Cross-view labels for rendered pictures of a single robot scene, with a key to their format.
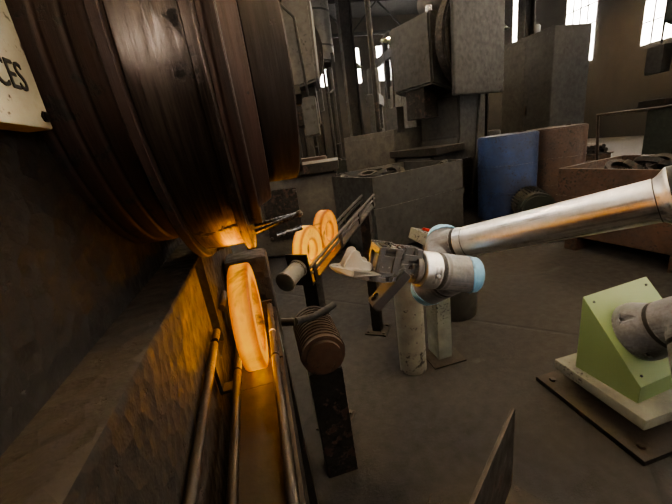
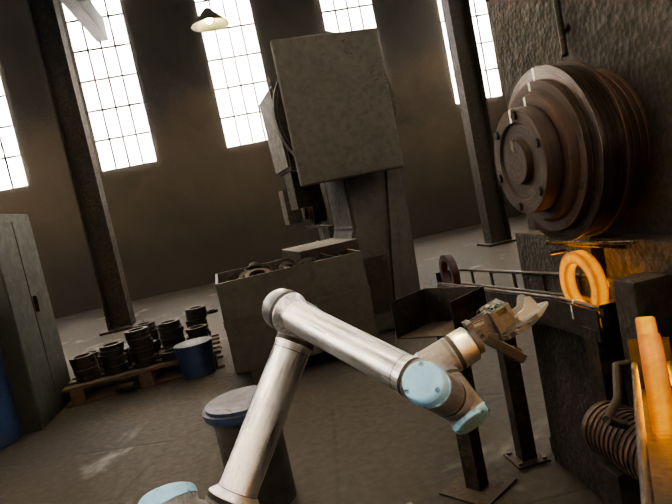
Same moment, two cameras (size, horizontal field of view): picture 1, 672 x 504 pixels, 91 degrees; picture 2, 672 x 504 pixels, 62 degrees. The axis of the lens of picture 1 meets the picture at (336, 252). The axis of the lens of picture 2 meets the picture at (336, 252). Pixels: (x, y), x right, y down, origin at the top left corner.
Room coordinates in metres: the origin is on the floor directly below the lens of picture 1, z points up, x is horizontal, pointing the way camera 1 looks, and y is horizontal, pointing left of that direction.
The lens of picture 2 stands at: (2.07, -0.38, 1.11)
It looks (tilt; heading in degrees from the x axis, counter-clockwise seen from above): 5 degrees down; 184
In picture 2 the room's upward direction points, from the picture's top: 12 degrees counter-clockwise
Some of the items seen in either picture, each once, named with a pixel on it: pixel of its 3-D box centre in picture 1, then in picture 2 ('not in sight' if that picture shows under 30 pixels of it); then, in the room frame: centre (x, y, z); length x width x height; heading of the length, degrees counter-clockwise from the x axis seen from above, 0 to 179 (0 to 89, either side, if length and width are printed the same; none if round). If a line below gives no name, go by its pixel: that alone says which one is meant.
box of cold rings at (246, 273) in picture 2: not in sight; (292, 307); (-2.04, -1.05, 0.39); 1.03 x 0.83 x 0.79; 105
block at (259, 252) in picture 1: (253, 299); (649, 325); (0.76, 0.22, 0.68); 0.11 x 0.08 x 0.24; 101
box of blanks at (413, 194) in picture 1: (393, 205); not in sight; (3.18, -0.62, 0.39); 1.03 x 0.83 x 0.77; 116
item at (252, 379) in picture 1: (261, 354); not in sight; (0.55, 0.17, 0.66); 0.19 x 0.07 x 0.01; 11
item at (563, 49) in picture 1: (539, 117); not in sight; (4.84, -3.10, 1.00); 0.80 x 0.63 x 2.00; 16
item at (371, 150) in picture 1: (382, 172); not in sight; (4.91, -0.84, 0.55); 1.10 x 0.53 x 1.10; 31
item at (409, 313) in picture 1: (409, 317); not in sight; (1.27, -0.28, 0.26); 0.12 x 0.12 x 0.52
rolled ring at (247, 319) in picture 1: (249, 315); (582, 284); (0.53, 0.17, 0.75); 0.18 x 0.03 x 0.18; 10
